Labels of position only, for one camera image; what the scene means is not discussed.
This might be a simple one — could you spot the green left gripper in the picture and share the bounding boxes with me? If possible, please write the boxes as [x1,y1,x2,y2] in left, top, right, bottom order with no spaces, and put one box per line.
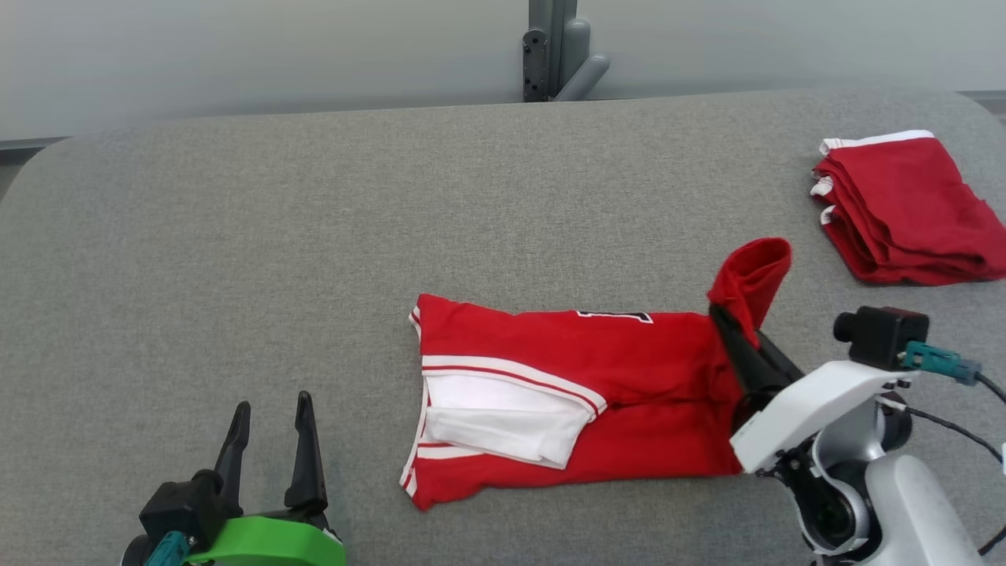
[183,390,347,566]

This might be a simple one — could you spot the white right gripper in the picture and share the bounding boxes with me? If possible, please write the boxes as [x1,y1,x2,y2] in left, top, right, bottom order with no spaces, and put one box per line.
[708,304,919,476]

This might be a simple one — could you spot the red jersey with white sleeves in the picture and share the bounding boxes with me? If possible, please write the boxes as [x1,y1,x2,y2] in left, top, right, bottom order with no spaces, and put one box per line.
[399,237,793,512]

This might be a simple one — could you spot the red shorts with white trim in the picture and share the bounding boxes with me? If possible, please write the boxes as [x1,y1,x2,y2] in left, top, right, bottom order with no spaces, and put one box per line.
[810,130,1006,287]

